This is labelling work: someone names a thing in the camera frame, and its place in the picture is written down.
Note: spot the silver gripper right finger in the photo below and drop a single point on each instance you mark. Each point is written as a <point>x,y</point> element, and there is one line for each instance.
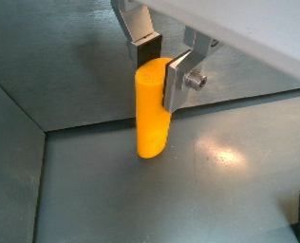
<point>182,74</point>

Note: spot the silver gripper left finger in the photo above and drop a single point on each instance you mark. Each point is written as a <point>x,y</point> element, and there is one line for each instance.
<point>143,39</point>

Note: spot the orange oval peg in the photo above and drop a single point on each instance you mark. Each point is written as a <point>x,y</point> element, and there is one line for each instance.
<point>153,118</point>

